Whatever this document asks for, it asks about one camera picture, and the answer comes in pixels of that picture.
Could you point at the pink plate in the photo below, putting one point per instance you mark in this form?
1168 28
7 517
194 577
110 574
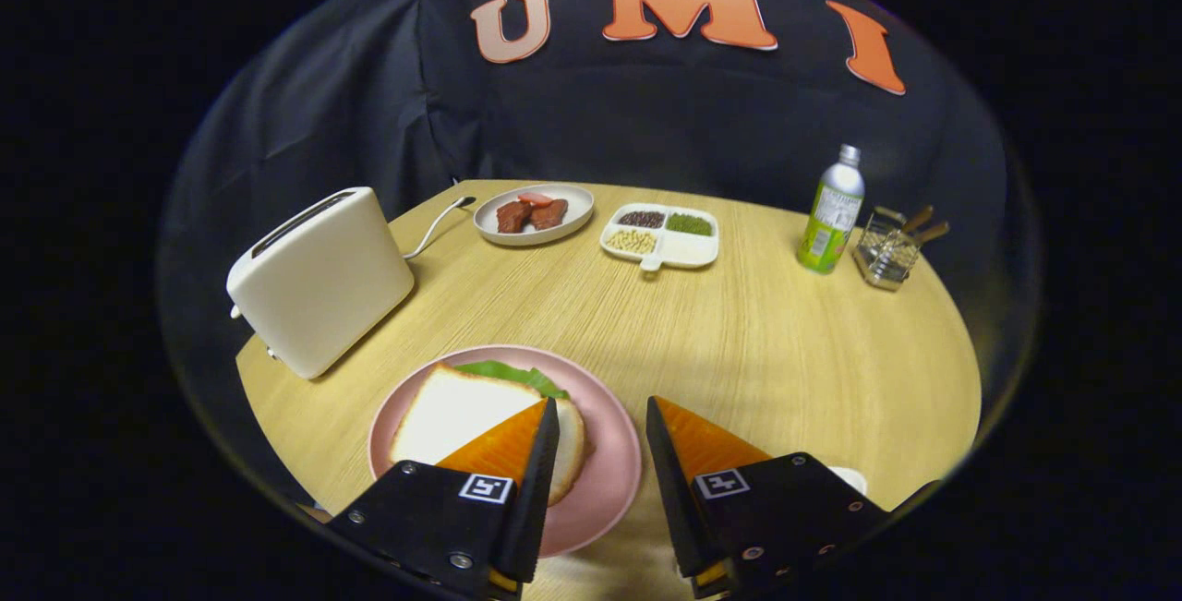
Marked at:
609 453

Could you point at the toasted bread slice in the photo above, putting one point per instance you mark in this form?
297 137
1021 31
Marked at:
452 416

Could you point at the white divided dish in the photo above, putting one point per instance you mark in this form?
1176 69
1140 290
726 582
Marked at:
688 250

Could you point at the red sausage slice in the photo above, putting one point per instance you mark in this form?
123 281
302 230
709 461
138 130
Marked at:
536 198

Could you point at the pile of yellow soybeans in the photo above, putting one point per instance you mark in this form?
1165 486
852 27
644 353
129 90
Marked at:
631 241

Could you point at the pile of dark beans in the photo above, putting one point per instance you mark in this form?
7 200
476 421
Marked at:
641 219

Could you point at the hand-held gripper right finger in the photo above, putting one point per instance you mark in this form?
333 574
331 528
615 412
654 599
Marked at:
674 509

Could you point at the pile of green beans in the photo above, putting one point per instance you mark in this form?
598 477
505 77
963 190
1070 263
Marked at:
690 224

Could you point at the glossy white oval dish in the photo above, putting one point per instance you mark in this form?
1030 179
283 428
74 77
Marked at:
850 479

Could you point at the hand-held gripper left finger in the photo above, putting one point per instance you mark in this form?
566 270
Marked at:
534 499

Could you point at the white toaster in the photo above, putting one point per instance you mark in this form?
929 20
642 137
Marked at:
323 287

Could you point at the brown meat piece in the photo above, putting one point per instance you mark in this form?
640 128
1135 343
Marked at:
513 217
549 214

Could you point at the silver bottle with green label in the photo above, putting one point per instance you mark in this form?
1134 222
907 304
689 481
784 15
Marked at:
831 222

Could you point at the round white plate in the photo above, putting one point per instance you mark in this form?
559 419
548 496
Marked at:
577 204

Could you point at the green lettuce leaf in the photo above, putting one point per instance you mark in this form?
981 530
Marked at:
512 375

